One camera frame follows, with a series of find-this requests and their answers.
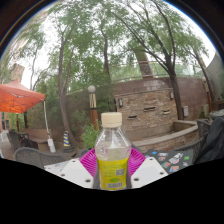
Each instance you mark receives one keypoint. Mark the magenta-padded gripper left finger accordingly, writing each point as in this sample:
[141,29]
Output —
[78,171]

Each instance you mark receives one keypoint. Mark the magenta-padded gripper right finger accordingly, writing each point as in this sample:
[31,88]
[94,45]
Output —
[148,170]

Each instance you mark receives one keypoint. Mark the clear bottle with yellow label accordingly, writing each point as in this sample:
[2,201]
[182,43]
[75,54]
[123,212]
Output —
[112,166]

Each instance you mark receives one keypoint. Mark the black laptop with stickers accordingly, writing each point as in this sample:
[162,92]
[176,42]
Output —
[170,160]

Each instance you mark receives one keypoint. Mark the blue yellow striped cone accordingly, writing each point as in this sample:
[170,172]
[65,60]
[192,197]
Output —
[67,140]

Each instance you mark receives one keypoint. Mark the green plant in blue pot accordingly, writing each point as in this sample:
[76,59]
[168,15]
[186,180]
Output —
[90,135]

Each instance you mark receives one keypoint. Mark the wooden bench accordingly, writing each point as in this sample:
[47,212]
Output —
[38,141]

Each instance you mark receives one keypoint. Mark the black jacket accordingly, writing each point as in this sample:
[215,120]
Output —
[211,143]

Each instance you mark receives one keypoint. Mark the group of dark chairs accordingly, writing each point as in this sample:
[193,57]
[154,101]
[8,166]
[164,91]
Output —
[16,140]

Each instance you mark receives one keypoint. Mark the orange canopy tent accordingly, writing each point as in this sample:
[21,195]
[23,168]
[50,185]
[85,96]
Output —
[18,98]

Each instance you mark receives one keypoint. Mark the wooden lamp post, globe light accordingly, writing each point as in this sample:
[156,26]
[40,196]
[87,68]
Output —
[93,110]

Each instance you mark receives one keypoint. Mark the grey wall box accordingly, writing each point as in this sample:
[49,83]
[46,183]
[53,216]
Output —
[185,111]

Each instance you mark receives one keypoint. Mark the black wall lamp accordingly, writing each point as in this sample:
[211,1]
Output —
[120,102]
[171,95]

